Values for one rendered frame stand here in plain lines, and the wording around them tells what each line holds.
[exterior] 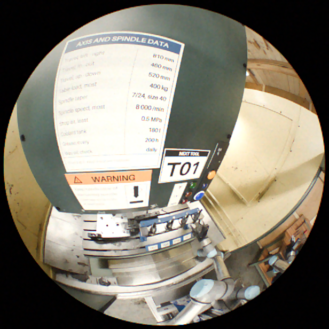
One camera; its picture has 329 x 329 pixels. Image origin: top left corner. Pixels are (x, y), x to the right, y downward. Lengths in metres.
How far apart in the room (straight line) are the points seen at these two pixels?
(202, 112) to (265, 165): 0.80
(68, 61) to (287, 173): 1.02
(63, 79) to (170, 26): 0.15
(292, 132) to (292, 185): 0.36
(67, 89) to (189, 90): 0.16
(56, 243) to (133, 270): 0.88
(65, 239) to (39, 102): 1.35
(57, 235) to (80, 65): 1.44
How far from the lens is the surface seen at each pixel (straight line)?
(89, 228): 1.12
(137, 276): 1.15
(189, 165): 0.19
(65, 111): 0.15
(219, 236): 1.34
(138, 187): 0.19
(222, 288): 0.63
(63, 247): 1.42
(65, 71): 0.16
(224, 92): 0.20
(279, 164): 0.89
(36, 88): 0.20
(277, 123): 0.94
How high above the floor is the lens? 1.86
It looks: 32 degrees down
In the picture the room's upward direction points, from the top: 12 degrees clockwise
